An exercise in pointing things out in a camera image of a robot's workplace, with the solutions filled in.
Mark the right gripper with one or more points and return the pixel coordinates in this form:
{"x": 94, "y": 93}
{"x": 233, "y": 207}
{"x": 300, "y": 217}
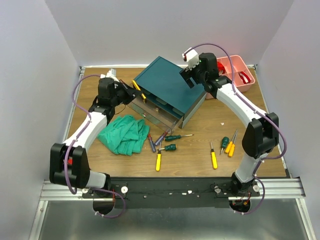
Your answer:
{"x": 188, "y": 75}

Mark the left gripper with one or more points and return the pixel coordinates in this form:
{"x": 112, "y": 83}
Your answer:
{"x": 123, "y": 85}

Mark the yellow utility knife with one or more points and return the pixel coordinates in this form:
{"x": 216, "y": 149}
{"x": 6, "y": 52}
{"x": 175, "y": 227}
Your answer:
{"x": 135, "y": 85}

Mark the clear drawer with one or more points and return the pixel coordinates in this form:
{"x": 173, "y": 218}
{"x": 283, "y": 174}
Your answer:
{"x": 156, "y": 115}

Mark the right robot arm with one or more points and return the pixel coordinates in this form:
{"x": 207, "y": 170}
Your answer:
{"x": 261, "y": 134}

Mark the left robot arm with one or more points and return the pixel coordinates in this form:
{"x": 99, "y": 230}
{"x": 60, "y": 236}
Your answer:
{"x": 69, "y": 165}

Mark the teal drawer cabinet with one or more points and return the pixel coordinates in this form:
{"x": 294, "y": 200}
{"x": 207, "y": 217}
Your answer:
{"x": 162, "y": 84}

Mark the green cloth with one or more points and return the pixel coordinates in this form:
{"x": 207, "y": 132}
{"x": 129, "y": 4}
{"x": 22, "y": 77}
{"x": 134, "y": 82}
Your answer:
{"x": 125, "y": 135}

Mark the pink divided organizer tray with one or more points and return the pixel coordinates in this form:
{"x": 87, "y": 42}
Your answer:
{"x": 238, "y": 65}

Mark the green long screwdriver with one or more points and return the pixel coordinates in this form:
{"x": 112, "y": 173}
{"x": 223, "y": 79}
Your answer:
{"x": 170, "y": 138}

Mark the red white item in tray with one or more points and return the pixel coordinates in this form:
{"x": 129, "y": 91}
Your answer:
{"x": 244, "y": 77}

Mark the green stubby screwdriver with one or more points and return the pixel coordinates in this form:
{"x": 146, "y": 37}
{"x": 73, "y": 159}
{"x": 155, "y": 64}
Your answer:
{"x": 171, "y": 147}

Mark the yellow screwdriver left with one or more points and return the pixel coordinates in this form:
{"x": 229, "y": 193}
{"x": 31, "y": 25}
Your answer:
{"x": 158, "y": 159}

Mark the yellow screwdriver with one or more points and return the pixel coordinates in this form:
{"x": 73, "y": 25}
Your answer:
{"x": 213, "y": 157}
{"x": 158, "y": 159}

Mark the green small screwdriver right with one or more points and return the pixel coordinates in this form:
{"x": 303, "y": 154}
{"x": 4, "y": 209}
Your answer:
{"x": 224, "y": 143}

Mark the orange screwdriver long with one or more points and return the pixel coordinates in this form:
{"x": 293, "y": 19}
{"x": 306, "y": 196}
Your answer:
{"x": 227, "y": 149}

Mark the yellow screwdriver middle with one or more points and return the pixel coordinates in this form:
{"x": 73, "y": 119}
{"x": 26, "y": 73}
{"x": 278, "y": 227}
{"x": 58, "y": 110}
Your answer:
{"x": 213, "y": 157}

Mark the orange screwdriver short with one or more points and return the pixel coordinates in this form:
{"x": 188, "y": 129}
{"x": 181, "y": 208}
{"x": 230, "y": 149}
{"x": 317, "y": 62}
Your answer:
{"x": 231, "y": 151}

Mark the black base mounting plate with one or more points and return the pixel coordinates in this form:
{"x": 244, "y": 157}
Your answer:
{"x": 173, "y": 192}

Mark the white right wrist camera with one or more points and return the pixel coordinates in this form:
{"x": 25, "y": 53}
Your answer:
{"x": 191, "y": 57}

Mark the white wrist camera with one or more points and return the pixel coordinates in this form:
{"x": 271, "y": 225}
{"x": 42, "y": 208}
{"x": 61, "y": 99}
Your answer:
{"x": 110, "y": 74}
{"x": 191, "y": 57}

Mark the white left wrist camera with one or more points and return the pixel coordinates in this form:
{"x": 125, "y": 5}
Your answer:
{"x": 110, "y": 74}

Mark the aluminium rail frame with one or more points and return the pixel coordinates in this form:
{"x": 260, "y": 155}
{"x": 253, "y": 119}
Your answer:
{"x": 277, "y": 213}

